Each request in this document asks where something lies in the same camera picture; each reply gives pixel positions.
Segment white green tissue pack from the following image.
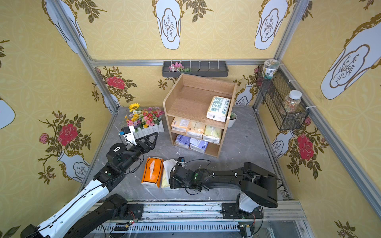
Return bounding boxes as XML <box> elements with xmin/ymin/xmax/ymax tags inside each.
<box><xmin>206</xmin><ymin>96</ymin><xmax>231</xmax><ymax>122</ymax></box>

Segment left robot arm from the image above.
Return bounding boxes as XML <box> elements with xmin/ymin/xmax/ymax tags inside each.
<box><xmin>20</xmin><ymin>132</ymin><xmax>159</xmax><ymax>238</ymax></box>

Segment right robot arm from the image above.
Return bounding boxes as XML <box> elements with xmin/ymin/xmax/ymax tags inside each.
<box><xmin>169</xmin><ymin>162</ymin><xmax>278</xmax><ymax>208</ymax></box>

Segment pale orange tissue pack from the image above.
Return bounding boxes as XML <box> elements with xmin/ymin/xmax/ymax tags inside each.
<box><xmin>171</xmin><ymin>117</ymin><xmax>190</xmax><ymax>133</ymax></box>

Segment purple tissue pack left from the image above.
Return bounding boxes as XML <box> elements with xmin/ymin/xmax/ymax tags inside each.
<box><xmin>175</xmin><ymin>134</ymin><xmax>191</xmax><ymax>149</ymax></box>

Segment purple tissue pack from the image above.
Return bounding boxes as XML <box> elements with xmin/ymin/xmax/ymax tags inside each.
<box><xmin>190</xmin><ymin>138</ymin><xmax>208</xmax><ymax>154</ymax></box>
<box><xmin>175</xmin><ymin>134</ymin><xmax>191</xmax><ymax>149</ymax></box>

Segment purple tissue pack right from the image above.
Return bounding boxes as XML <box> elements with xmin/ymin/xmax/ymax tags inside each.
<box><xmin>190</xmin><ymin>138</ymin><xmax>208</xmax><ymax>154</ymax></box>

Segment beige orange tissue pack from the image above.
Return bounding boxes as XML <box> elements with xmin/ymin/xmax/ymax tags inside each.
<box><xmin>186</xmin><ymin>121</ymin><xmax>206</xmax><ymax>140</ymax></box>

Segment wooden three-tier shelf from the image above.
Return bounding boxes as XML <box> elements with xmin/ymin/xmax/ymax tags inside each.
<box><xmin>163</xmin><ymin>73</ymin><xmax>237</xmax><ymax>158</ymax></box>

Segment yellow green tissue pack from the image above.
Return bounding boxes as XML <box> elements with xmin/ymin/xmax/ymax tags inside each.
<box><xmin>203</xmin><ymin>125</ymin><xmax>223</xmax><ymax>144</ymax></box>

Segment flowers in white fence planter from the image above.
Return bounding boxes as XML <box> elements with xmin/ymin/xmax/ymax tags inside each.
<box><xmin>125</xmin><ymin>103</ymin><xmax>164</xmax><ymax>139</ymax></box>

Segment small pink flower plant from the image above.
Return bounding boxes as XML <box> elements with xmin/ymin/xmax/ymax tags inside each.
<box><xmin>168</xmin><ymin>62</ymin><xmax>190</xmax><ymax>72</ymax></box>

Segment small white potted plant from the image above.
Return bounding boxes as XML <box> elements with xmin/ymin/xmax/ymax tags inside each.
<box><xmin>228</xmin><ymin>112</ymin><xmax>237</xmax><ymax>128</ymax></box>

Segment clear jar with snacks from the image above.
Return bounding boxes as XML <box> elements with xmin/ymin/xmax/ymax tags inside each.
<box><xmin>280</xmin><ymin>90</ymin><xmax>302</xmax><ymax>115</ymax></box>

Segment white lidded patterned jar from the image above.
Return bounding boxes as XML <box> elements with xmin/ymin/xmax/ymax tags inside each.
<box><xmin>262</xmin><ymin>59</ymin><xmax>280</xmax><ymax>79</ymax></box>

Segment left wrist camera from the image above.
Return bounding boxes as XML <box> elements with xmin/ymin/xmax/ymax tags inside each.
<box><xmin>119</xmin><ymin>126</ymin><xmax>137</xmax><ymax>146</ymax></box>

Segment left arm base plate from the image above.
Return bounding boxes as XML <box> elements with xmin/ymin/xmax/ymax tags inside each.
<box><xmin>125</xmin><ymin>203</ymin><xmax>144</xmax><ymax>220</ymax></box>

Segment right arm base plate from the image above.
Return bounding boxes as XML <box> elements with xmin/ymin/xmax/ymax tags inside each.
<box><xmin>221</xmin><ymin>203</ymin><xmax>264</xmax><ymax>219</ymax></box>

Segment grey wall tray shelf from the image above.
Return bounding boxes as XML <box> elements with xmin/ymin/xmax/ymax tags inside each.
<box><xmin>162</xmin><ymin>59</ymin><xmax>229</xmax><ymax>78</ymax></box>

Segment aluminium front rail frame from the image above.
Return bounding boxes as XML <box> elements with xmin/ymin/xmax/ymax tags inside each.
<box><xmin>83</xmin><ymin>201</ymin><xmax>314</xmax><ymax>238</ymax></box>

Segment black wire wall basket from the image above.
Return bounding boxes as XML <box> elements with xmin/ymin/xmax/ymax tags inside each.
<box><xmin>253</xmin><ymin>65</ymin><xmax>309</xmax><ymax>131</ymax></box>

